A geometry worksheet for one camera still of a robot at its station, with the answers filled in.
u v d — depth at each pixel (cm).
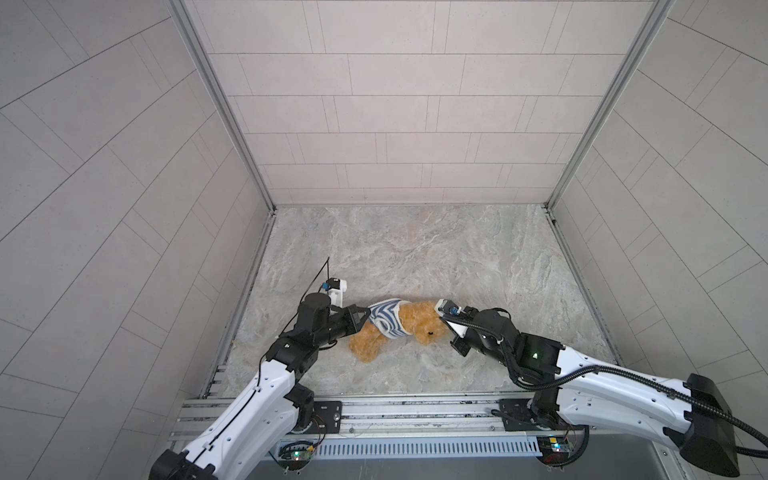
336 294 72
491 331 52
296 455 64
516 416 71
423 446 68
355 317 68
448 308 62
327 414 71
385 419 72
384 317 75
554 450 68
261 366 53
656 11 71
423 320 74
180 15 71
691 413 41
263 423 55
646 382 45
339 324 67
